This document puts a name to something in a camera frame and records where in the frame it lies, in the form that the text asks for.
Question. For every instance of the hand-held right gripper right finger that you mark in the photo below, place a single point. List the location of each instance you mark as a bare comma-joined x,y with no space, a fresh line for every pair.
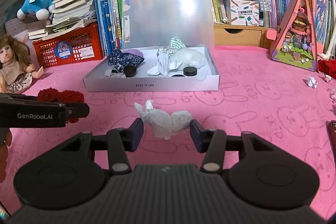
195,136

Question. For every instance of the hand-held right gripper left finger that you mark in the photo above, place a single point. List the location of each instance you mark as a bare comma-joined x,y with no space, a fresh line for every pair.
137,133

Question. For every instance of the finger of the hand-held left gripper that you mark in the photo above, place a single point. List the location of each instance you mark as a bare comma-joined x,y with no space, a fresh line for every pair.
18,98
78,110

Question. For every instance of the red crochet pouch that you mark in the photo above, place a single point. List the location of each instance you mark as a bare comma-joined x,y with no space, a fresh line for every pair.
71,96

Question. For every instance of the white paper piece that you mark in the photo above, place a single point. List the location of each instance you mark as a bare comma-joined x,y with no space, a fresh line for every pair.
113,73

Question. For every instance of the black round tin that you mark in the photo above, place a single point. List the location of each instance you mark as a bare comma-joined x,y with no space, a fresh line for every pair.
130,71

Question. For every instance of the black tin blue rim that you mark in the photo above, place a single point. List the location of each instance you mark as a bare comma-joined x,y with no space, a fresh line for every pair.
178,75

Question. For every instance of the white paper sheet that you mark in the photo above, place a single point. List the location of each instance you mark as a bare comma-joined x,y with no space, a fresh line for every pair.
155,71

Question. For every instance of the black round tin lid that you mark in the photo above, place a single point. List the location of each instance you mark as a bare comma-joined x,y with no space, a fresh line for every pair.
190,71

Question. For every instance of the white fluffy pouch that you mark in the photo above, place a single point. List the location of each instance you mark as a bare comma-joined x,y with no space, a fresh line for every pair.
191,57

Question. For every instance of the white storage box frosted lid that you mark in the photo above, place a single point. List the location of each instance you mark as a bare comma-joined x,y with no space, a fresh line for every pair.
147,16

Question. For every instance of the person's left hand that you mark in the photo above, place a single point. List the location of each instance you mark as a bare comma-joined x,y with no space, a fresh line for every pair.
4,155

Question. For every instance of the brown-haired baby doll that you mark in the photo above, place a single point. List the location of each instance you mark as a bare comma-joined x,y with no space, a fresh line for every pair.
13,69

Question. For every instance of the red plastic crate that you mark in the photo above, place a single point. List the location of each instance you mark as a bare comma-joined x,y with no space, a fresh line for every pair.
78,43

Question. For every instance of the grey grid board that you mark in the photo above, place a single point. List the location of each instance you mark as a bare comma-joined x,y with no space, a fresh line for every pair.
14,26

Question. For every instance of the pink rabbit print towel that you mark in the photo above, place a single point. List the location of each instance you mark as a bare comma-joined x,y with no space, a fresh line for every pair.
262,108

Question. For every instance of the blue white cat plush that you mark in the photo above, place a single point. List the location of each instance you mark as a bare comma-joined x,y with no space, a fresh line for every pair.
34,2

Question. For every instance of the stack of books and papers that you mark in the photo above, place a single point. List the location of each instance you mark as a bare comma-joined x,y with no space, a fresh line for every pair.
71,11

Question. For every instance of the wooden drawer organizer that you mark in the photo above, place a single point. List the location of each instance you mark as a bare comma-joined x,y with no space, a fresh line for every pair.
236,37

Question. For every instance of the crumpled white paper scrap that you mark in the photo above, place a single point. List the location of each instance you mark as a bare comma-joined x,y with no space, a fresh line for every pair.
225,20

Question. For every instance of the white folded paper ball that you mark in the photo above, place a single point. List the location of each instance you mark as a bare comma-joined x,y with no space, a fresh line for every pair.
312,81

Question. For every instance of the white colourful printer carton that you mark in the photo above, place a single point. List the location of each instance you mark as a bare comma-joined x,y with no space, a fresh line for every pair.
242,14

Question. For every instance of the pink miniature house model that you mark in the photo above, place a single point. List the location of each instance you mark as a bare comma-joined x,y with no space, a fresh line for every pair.
294,43

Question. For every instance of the dark rectangular object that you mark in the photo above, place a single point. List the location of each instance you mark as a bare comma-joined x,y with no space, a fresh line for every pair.
332,133

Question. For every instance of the small white paper scraps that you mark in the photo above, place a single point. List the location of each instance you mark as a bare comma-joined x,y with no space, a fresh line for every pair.
328,77

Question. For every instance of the red yarn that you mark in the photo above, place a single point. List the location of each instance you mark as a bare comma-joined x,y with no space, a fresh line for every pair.
328,66

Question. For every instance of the white plastic pipe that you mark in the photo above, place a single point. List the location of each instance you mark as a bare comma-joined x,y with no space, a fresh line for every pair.
328,52

